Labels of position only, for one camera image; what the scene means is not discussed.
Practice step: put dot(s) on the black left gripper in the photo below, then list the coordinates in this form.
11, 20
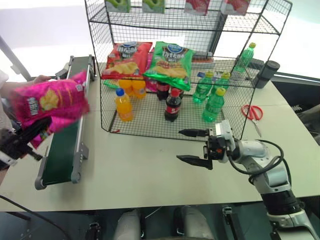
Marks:
11, 145

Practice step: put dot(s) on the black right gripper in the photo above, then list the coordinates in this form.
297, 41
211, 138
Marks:
218, 148

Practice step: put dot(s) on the pink potato chip bag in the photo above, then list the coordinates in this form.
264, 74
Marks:
150, 85
57, 100

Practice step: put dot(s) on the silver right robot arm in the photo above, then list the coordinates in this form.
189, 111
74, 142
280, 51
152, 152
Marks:
275, 180

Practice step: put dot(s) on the person white sleeve forearm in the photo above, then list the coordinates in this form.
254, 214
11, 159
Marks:
5, 90

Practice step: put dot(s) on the person bare hand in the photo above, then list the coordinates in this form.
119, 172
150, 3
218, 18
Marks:
43, 79

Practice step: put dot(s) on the green soda bottle yellow cap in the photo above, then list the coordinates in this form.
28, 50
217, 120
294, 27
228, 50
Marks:
202, 90
212, 107
222, 83
246, 58

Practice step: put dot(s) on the cola bottle red cap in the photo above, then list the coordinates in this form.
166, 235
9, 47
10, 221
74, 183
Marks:
172, 106
162, 90

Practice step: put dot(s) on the grey rounded robot leg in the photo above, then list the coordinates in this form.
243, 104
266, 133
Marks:
193, 222
128, 225

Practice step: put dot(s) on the orange soda bottle blue cap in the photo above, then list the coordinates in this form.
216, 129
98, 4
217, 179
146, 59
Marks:
124, 107

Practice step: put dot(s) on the green potato chip bag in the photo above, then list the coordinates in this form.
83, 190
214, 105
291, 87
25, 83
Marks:
172, 66

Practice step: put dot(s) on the grey slanted pole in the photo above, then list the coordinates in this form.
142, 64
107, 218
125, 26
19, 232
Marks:
12, 57

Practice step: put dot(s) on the light green chip bag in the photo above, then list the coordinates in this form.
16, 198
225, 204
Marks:
111, 83

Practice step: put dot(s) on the black cylinder container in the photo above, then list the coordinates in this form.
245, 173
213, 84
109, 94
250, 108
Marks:
266, 73

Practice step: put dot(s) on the red potato chip bag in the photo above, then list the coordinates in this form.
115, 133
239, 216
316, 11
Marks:
128, 60

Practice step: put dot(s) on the dark bag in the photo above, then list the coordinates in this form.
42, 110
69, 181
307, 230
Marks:
310, 122

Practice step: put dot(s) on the red snack box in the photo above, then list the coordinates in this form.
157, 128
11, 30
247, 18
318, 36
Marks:
197, 6
236, 6

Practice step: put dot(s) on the green snack box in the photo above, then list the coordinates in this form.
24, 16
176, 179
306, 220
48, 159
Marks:
117, 5
153, 5

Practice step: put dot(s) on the green conveyor belt grey frame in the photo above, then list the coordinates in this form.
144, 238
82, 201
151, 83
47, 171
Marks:
63, 155

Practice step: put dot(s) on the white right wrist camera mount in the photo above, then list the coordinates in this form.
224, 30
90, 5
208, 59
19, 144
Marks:
225, 128

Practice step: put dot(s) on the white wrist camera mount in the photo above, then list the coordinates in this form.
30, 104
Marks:
7, 160
225, 128

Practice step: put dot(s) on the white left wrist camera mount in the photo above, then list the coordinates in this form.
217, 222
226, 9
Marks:
7, 160

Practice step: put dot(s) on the black metal bracket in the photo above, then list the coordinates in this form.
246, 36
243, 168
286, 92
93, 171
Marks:
227, 212
93, 231

